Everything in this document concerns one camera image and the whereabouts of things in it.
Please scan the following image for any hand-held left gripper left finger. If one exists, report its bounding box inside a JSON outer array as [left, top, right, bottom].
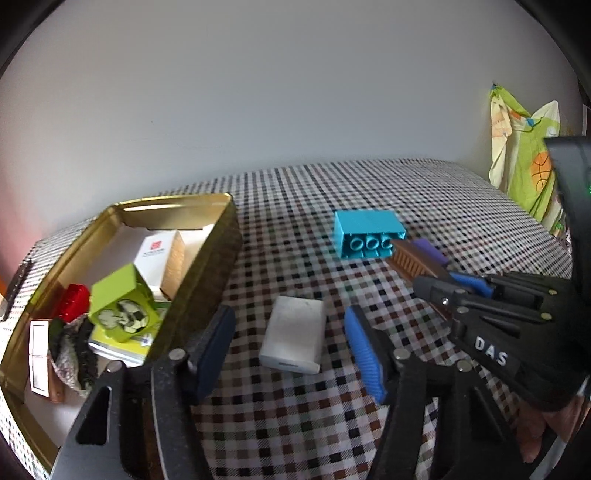
[[51, 305, 237, 480]]

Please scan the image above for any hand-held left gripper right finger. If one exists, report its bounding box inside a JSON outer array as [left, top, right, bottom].
[[344, 304, 522, 480]]

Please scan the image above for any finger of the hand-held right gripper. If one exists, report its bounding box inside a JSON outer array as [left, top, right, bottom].
[[450, 272, 561, 300], [412, 275, 555, 325]]

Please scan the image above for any brown hair brush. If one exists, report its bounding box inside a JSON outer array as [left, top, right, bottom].
[[385, 240, 455, 324]]

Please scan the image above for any white power bank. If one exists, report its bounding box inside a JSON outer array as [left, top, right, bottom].
[[259, 296, 326, 376]]

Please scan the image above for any gold metal tin box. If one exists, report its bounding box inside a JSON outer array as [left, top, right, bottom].
[[0, 192, 242, 476]]

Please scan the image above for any teal toy building block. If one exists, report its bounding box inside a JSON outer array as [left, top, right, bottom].
[[333, 210, 408, 260]]

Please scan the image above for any white box with red label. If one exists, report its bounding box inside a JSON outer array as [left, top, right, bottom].
[[134, 230, 185, 301]]

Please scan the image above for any person's right hand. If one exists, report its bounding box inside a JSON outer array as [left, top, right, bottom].
[[515, 374, 591, 464]]

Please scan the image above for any purple toy block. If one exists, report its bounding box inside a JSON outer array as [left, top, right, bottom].
[[411, 237, 451, 268]]

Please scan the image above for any green and white flat box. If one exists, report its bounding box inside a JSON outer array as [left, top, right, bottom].
[[88, 302, 169, 367]]

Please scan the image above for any green block with ball print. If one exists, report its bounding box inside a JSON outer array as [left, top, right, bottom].
[[89, 264, 160, 343]]

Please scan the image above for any green printed quilt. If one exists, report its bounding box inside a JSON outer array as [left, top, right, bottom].
[[488, 85, 571, 236]]

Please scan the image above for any red toy block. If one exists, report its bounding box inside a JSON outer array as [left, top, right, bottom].
[[55, 284, 90, 324]]

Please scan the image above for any checkered bed cover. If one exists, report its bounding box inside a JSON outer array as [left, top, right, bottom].
[[0, 158, 591, 480]]

